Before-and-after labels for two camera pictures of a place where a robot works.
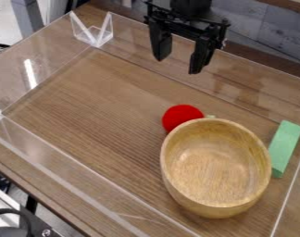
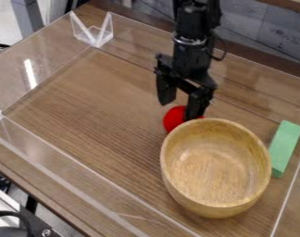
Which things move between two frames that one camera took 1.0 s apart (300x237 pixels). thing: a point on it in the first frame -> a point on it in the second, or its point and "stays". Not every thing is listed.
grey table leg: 27,16 stays
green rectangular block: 283,144 stays
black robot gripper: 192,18 -> 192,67
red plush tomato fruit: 178,114 stays
